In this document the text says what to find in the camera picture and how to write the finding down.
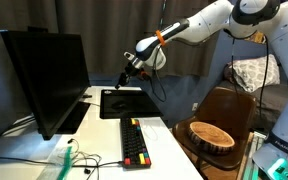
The white desk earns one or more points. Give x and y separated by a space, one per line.
23 152

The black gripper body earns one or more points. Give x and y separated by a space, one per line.
132 69

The round wood slice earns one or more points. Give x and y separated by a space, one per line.
210 138

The black computer monitor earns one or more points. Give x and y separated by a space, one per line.
52 71

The black mouse pad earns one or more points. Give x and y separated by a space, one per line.
139 104

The brown chair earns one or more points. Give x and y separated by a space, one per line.
229 110

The green clear plastic bag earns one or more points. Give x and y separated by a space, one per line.
60 163

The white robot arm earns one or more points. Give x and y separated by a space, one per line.
241 20

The patterned grey pillow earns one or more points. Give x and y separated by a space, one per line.
251 74

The black keyboard with coloured keys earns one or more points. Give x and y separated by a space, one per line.
134 150

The grey curtain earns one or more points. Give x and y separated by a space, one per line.
108 27

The black computer mouse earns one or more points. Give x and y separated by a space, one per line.
119 106

